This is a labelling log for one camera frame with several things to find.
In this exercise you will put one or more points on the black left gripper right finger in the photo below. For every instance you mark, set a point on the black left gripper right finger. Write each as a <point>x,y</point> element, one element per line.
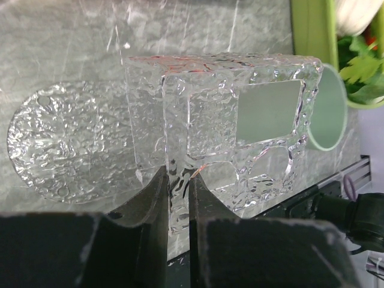
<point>229,251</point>

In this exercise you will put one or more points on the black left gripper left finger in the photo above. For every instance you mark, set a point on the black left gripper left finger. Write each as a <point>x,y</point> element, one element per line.
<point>124,248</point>

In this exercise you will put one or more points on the clear textured acrylic tray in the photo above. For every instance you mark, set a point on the clear textured acrylic tray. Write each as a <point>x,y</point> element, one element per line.
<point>78,142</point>

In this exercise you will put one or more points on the mint green plastic cup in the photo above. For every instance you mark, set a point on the mint green plastic cup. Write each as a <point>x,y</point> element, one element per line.
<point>327,111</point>

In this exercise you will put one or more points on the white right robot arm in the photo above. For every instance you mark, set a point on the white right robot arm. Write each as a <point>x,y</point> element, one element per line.
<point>361,220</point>

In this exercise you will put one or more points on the lime green vegetable tray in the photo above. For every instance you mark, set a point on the lime green vegetable tray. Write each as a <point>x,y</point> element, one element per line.
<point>314,33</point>

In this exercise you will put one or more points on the yellow napa cabbage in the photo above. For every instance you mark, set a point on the yellow napa cabbage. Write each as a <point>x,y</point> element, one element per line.
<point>353,16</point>

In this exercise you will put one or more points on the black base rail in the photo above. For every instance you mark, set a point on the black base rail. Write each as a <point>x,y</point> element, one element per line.
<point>347,183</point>

